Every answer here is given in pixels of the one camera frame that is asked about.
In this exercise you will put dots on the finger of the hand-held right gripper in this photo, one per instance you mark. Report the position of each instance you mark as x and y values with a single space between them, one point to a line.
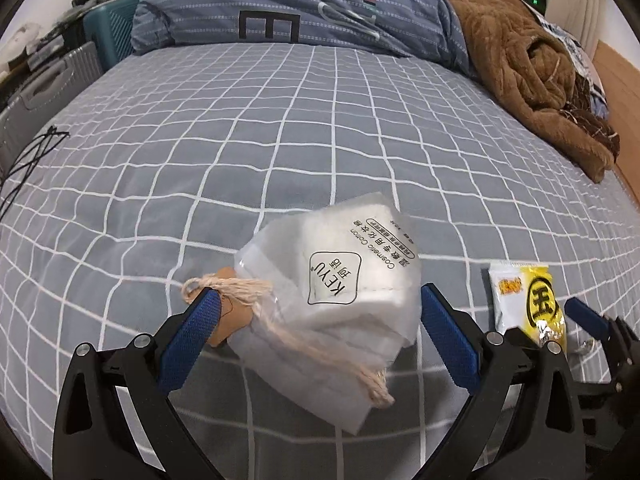
605 415
582 312

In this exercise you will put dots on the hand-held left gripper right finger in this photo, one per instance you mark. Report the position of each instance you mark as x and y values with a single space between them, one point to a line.
450 337

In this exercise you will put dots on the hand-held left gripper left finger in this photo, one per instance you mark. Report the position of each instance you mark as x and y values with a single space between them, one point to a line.
192 340

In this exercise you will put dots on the yellow snack packet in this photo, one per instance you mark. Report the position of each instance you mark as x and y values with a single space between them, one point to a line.
525 300

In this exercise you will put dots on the bed with grey checked sheet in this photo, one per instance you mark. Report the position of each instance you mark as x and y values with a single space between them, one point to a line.
250 160

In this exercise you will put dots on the wooden headboard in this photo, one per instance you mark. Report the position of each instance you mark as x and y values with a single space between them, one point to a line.
620 90

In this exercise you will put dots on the patterned pillow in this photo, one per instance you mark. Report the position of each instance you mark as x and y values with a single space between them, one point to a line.
582 52

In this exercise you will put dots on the brown fleece blanket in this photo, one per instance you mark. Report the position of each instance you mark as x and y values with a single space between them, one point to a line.
505 50

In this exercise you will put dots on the grey suitcase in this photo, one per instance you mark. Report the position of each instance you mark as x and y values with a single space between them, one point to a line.
45 85

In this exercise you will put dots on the beige curtain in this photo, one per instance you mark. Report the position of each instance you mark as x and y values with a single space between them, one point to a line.
575 0

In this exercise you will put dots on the teal suitcase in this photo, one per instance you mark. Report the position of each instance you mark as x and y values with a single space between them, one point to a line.
107 30

